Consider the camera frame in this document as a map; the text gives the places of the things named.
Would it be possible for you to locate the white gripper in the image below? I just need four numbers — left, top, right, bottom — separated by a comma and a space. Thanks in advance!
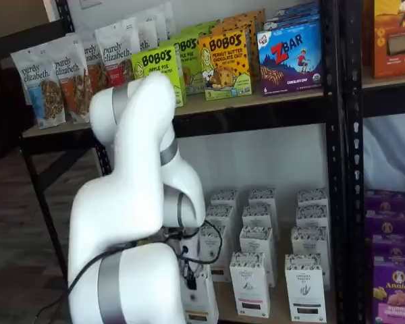
177, 236, 204, 291

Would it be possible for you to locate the white box yellow strip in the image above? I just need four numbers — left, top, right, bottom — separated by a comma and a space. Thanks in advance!
181, 263, 220, 322
198, 223, 232, 284

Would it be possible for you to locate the white box pink strip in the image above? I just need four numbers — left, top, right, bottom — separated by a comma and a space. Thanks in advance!
239, 223, 278, 288
229, 251, 271, 317

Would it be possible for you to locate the white floral pantry box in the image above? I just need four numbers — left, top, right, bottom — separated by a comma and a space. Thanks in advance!
290, 225, 331, 292
295, 203, 329, 230
248, 188, 277, 209
205, 203, 238, 234
296, 188, 328, 208
210, 188, 240, 210
241, 203, 278, 238

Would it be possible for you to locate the white box grey strip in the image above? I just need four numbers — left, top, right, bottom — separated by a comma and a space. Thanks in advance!
284, 252, 328, 323

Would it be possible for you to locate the black metal shelf rack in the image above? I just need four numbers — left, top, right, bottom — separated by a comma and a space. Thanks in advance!
340, 0, 405, 324
0, 0, 347, 324

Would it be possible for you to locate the purple Annie's box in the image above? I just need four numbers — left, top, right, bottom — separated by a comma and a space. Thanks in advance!
364, 211, 405, 238
371, 234, 405, 261
372, 255, 405, 324
363, 190, 405, 217

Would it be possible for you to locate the yellow Bobo's peanut butter box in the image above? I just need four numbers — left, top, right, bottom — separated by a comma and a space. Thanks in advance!
197, 28, 253, 102
235, 9, 267, 80
220, 16, 258, 85

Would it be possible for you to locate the green Bobo's apple pie box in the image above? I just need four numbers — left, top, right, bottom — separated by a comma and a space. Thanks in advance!
131, 45, 186, 109
180, 20, 221, 39
169, 33, 206, 97

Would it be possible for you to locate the blue Zbar box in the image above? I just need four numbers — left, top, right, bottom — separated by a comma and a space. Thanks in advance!
263, 12, 322, 32
256, 21, 325, 97
272, 1, 322, 20

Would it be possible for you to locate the orange snack box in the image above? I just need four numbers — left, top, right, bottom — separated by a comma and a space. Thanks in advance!
372, 0, 405, 80

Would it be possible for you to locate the granola bag orange label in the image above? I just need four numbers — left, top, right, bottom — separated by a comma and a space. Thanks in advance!
51, 32, 97, 124

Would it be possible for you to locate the granola bag brown label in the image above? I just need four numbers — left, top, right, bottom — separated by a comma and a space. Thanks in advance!
82, 34, 109, 97

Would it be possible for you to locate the granola bag red label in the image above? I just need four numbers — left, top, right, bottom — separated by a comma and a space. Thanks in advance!
94, 18, 143, 89

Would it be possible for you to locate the granola bag blue label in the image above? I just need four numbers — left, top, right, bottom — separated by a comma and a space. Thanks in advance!
10, 41, 68, 130

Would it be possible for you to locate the white granola bag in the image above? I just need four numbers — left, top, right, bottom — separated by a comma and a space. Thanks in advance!
154, 2, 175, 47
134, 9, 160, 52

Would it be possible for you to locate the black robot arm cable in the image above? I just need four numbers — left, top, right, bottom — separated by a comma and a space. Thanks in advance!
29, 219, 224, 320

